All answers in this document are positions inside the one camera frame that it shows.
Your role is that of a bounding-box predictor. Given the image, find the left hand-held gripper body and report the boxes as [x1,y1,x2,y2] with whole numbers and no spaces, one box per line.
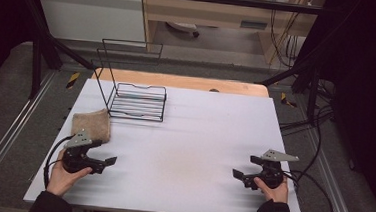
[61,127,109,176]

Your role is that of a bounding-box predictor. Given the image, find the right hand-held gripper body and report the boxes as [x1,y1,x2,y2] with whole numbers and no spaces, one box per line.
[242,147,301,194]

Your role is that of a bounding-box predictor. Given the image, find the brown towel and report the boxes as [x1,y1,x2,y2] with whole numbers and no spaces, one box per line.
[69,106,114,146]

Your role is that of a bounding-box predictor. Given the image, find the person's right hand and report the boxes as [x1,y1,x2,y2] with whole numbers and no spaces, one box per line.
[252,175,291,204]

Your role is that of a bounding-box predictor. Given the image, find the person's left hand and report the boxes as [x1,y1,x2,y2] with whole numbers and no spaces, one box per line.
[45,147,96,200]

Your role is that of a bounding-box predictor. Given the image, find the wooden table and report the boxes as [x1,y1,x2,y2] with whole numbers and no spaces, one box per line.
[90,66,272,99]

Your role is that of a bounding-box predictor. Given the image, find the white cabinet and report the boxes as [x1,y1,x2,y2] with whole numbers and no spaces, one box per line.
[31,0,150,47]

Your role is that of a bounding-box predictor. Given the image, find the black curtain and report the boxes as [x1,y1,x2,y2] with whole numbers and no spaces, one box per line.
[0,0,39,100]
[288,0,376,212]

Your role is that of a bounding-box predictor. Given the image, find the office chair base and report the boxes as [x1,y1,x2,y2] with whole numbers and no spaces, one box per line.
[164,20,202,39]

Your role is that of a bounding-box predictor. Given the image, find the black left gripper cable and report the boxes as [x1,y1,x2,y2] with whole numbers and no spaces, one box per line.
[42,132,75,191]

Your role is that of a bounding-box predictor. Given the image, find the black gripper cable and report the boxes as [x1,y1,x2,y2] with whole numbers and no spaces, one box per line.
[42,132,75,191]
[280,168,337,212]

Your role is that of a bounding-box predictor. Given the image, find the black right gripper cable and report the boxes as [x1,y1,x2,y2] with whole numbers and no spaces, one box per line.
[280,168,337,212]

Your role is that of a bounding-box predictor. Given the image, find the black wire rack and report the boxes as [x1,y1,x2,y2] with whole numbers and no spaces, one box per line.
[91,38,171,123]

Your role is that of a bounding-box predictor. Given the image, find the aluminium floor rail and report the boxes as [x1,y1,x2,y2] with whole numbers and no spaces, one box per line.
[302,127,367,212]
[0,67,58,208]

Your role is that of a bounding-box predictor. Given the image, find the black floor cables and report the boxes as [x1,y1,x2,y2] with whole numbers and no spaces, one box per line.
[278,76,338,141]

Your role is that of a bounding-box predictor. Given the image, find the bundle of hanging cables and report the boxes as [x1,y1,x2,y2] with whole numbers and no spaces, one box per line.
[266,7,301,69]

